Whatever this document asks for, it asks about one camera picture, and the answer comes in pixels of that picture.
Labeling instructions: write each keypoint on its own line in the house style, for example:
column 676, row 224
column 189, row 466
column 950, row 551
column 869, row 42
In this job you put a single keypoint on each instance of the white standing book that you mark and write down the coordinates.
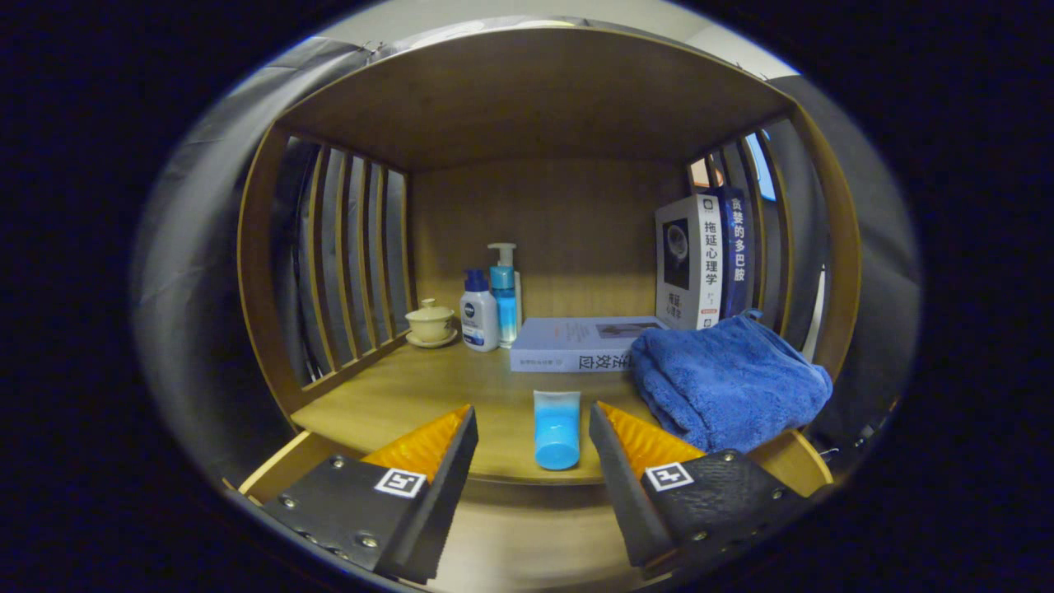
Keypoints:
column 687, row 263

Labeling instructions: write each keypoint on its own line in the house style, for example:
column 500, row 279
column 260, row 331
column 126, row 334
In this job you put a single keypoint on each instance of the dark blue standing book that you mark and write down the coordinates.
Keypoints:
column 737, row 255

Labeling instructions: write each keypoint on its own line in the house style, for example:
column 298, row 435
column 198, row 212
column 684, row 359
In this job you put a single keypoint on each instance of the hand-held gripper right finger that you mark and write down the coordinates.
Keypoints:
column 622, row 494

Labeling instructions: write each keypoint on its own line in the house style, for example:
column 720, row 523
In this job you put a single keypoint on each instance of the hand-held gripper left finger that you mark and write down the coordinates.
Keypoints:
column 445, row 494

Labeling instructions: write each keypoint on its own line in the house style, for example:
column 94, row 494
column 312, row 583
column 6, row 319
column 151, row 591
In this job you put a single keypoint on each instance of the wooden countertop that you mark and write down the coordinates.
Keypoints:
column 412, row 395

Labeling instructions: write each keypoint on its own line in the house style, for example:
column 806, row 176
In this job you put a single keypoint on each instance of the wooden cabinet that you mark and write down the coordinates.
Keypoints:
column 535, row 99

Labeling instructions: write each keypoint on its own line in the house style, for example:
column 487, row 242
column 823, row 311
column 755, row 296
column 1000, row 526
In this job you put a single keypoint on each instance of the blue pump bottle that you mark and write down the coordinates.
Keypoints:
column 505, row 301

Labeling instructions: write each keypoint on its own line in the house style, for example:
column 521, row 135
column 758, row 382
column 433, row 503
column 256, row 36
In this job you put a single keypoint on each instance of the cream lidded teacup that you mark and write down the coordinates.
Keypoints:
column 430, row 325

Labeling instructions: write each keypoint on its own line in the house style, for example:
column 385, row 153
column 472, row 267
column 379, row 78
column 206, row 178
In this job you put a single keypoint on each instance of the white lying book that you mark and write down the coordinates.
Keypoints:
column 568, row 342

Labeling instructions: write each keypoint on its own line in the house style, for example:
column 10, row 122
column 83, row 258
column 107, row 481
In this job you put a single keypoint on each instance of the white bottle blue cap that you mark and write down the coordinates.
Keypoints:
column 478, row 321

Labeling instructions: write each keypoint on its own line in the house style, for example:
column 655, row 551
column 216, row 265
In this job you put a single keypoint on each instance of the wooden drawer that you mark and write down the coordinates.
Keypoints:
column 527, row 535

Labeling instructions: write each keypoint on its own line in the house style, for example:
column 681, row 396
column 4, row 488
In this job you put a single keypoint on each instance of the blue white cosmetic tube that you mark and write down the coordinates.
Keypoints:
column 557, row 432

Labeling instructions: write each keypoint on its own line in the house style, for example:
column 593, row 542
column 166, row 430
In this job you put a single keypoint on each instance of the blue folded towel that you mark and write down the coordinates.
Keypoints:
column 725, row 387

